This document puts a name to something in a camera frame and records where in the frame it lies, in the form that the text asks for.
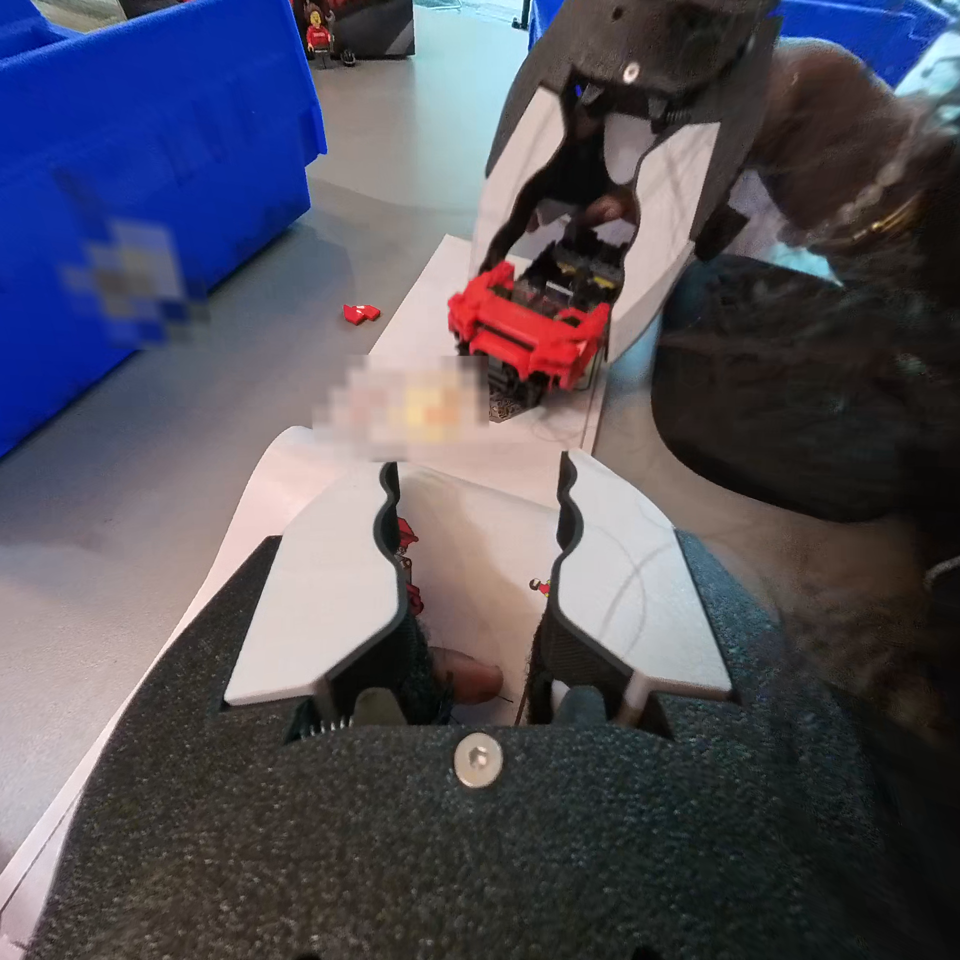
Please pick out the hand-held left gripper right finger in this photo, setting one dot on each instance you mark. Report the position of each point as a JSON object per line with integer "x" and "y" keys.
{"x": 634, "y": 577}

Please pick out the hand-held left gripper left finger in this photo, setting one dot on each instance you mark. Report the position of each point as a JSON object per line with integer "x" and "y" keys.
{"x": 322, "y": 585}

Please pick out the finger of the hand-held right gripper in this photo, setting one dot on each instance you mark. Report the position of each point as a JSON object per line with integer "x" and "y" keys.
{"x": 517, "y": 165}
{"x": 671, "y": 225}

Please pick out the red lego car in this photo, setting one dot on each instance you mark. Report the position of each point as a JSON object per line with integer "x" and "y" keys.
{"x": 517, "y": 322}

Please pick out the dark lego set box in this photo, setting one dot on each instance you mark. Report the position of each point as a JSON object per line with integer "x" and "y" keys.
{"x": 375, "y": 26}

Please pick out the lego minifigure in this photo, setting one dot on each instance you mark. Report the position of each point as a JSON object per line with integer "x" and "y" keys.
{"x": 319, "y": 37}

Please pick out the person's left hand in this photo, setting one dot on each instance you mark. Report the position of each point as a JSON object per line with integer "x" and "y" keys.
{"x": 469, "y": 675}

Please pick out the person's right hand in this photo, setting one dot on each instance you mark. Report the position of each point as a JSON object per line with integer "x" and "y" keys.
{"x": 832, "y": 142}

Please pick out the white instruction booklet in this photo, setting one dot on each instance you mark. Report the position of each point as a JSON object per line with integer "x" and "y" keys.
{"x": 465, "y": 517}

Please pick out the large blue plastic bin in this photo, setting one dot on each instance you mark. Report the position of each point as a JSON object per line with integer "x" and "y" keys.
{"x": 150, "y": 112}

